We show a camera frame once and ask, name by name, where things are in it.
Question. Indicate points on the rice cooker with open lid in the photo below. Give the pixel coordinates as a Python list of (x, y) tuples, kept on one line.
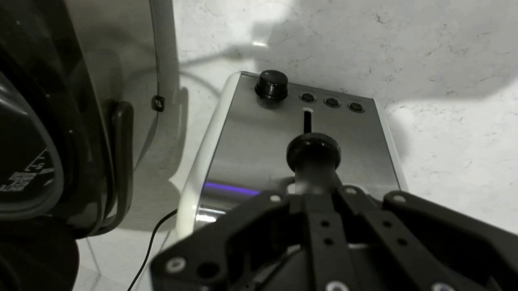
[(49, 135)]

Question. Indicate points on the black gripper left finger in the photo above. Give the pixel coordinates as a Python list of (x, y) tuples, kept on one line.
[(253, 243)]

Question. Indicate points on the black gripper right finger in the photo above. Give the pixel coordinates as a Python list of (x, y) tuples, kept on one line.
[(431, 248)]

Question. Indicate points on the black toaster lever knob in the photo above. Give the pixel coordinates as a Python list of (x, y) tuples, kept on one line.
[(315, 148)]

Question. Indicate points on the black toaster dial knob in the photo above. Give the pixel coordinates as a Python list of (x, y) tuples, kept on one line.
[(271, 85)]

